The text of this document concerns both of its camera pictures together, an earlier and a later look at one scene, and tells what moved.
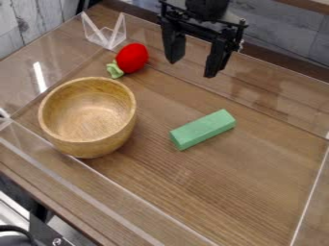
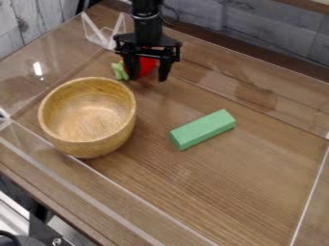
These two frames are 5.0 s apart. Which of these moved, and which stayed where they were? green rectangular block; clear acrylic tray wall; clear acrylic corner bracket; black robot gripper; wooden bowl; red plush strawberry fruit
Moved: black robot gripper; red plush strawberry fruit
Stayed: green rectangular block; wooden bowl; clear acrylic corner bracket; clear acrylic tray wall
